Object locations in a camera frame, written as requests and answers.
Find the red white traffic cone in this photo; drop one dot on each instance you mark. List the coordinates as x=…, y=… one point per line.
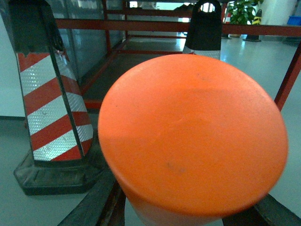
x=64, y=156
x=205, y=30

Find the green potted plant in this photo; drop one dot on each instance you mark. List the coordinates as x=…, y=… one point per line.
x=243, y=11

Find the blue bin far right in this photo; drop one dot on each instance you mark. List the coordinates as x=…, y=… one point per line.
x=294, y=20

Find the red metal frame table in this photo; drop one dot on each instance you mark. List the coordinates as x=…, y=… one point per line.
x=158, y=26

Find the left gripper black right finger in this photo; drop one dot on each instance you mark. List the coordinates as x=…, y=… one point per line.
x=267, y=212

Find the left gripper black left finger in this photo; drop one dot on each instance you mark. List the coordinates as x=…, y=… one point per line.
x=104, y=205

